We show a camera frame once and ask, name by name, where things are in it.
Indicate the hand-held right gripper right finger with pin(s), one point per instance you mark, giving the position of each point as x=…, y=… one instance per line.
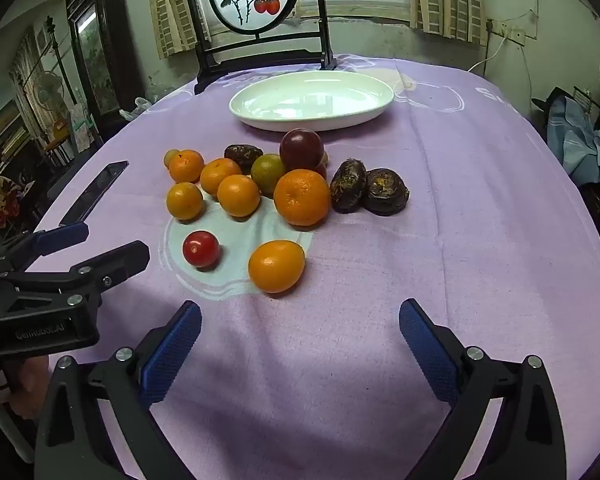
x=427, y=350

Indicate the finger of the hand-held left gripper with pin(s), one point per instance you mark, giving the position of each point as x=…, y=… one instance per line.
x=62, y=237
x=122, y=256

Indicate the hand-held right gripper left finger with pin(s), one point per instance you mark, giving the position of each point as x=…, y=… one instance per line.
x=175, y=350

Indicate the red cherry tomato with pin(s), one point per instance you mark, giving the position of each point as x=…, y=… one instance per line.
x=201, y=248

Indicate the small brown longan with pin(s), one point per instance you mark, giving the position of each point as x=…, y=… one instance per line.
x=170, y=156

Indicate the small orange with green stem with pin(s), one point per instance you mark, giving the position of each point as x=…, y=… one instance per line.
x=186, y=165

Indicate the medium orange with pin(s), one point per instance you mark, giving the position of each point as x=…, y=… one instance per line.
x=238, y=195

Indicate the smooth oval orange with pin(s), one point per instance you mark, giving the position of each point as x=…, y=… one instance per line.
x=276, y=266

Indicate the smooth dark water chestnut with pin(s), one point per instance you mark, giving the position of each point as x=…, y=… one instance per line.
x=243, y=152

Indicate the large ringed water chestnut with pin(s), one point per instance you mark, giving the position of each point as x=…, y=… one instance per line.
x=386, y=191

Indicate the green tangerine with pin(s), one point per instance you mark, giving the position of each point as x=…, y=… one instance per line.
x=267, y=172

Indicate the brown water chestnut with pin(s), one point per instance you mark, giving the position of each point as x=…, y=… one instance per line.
x=348, y=185

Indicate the large orange tangerine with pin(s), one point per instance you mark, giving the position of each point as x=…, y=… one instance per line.
x=301, y=197

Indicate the purple plum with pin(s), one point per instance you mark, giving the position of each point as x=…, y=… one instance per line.
x=301, y=149

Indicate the white oval plate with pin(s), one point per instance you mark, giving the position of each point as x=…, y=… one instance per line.
x=310, y=100

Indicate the person's left hand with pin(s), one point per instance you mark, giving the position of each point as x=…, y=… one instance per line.
x=30, y=380

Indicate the black smartphone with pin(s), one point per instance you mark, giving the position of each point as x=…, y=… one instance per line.
x=97, y=190

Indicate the red floral cloth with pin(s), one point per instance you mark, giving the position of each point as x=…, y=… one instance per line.
x=0, y=200

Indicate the purple printed tablecloth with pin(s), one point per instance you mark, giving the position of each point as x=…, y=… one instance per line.
x=380, y=260

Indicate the white electric fan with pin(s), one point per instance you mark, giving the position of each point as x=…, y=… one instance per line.
x=47, y=91

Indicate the white plastic bag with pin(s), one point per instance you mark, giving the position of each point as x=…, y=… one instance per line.
x=139, y=107

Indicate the dark wooden cabinet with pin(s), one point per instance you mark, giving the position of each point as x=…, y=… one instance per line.
x=107, y=10

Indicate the blue crumpled cloth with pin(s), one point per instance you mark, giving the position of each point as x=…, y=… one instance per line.
x=577, y=140

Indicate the white wall socket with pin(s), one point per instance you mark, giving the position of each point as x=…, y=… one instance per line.
x=516, y=36

